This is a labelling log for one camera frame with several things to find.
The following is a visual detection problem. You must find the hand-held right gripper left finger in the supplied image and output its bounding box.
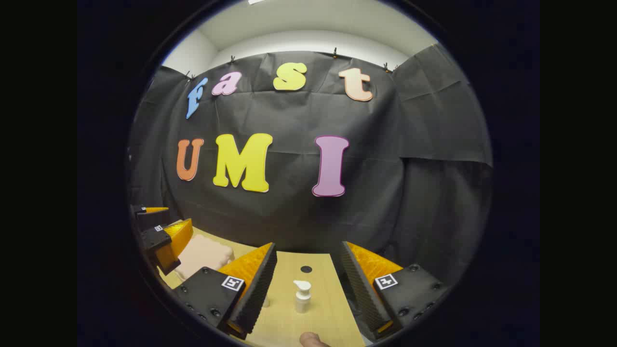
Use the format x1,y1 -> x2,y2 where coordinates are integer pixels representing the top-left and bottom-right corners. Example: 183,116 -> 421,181
173,242 -> 279,340

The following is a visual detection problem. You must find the pink suitcase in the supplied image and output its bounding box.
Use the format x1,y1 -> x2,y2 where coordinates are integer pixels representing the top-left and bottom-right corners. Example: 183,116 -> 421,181
174,234 -> 235,281

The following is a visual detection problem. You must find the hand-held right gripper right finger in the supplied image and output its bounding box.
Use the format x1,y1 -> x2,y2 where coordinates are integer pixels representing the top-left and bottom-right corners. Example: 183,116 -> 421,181
339,240 -> 452,343

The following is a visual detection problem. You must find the white pump bottle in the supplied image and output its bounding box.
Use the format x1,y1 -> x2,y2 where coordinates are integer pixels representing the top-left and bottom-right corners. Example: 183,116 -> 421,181
293,280 -> 312,314

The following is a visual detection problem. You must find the black backdrop cloth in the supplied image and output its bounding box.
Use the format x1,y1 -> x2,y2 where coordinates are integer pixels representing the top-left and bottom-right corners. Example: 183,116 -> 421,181
128,43 -> 493,285

